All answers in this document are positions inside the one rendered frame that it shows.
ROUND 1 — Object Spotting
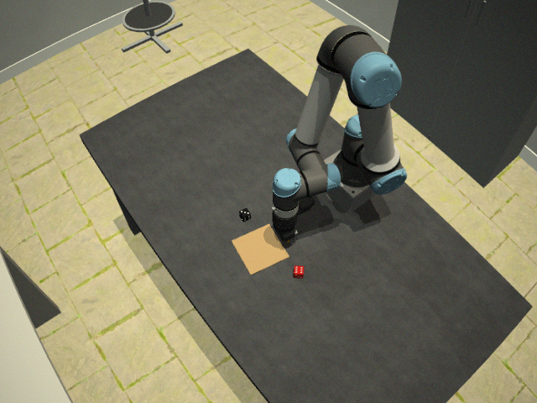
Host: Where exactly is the red die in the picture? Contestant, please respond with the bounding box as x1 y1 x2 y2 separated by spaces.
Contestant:
294 266 304 278

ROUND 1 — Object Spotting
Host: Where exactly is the black die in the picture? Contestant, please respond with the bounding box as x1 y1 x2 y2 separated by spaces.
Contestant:
239 208 251 222

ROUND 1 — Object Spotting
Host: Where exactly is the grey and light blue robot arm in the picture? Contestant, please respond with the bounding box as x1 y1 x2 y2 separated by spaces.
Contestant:
273 25 407 212

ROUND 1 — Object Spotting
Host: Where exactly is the tan square mat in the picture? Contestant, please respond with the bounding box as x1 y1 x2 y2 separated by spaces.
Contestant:
232 224 289 275

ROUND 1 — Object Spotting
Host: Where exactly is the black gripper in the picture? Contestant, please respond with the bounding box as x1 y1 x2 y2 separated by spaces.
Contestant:
272 196 315 244

